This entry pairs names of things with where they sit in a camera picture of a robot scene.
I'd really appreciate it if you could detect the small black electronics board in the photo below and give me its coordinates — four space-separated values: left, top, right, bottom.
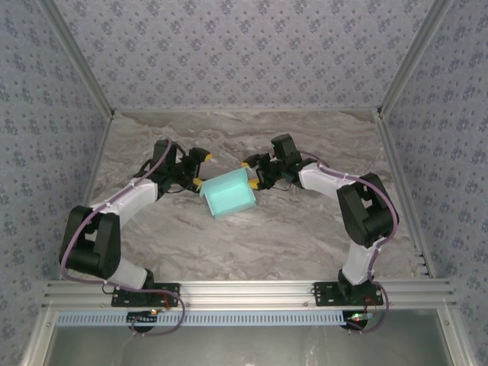
127 308 159 329
344 310 374 329

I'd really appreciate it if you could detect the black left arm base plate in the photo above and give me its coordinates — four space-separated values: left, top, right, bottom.
111 283 181 308

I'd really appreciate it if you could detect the white slotted cable duct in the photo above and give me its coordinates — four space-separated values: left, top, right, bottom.
56 310 346 328

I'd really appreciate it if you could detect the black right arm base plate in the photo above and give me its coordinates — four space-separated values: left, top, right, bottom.
313 281 384 307

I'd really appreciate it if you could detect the light blue paper box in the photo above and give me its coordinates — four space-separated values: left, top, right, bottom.
200 166 257 220

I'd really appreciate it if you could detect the aluminium mounting beam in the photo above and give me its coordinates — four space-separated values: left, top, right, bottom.
40 279 458 309

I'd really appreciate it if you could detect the aluminium lower frame bar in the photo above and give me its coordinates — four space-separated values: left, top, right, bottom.
438 307 476 366
21 307 58 366

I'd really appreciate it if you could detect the aluminium table side rail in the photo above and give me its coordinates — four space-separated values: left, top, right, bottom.
59 112 115 281
375 108 438 279

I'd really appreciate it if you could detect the grey metal sheet panel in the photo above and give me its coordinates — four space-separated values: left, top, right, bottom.
45 323 457 366

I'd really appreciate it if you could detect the aluminium frame post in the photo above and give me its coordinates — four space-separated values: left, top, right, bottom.
37 0 116 117
376 0 454 117

